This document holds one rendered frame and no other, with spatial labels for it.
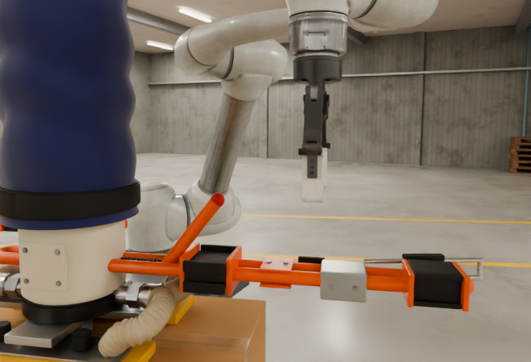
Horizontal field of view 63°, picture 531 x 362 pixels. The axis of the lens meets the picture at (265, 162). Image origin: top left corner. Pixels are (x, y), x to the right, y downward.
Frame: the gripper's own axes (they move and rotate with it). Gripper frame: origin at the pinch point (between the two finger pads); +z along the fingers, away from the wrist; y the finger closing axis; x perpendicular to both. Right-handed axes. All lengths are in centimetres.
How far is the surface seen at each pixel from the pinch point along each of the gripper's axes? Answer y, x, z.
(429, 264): -0.4, 17.8, 11.6
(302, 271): 2.8, -1.7, 12.9
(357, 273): 3.4, 6.8, 12.4
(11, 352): 14, -44, 24
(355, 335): -194, 14, 122
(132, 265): 4.1, -29.6, 13.3
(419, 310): -239, 60, 122
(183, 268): 6.0, -19.9, 12.5
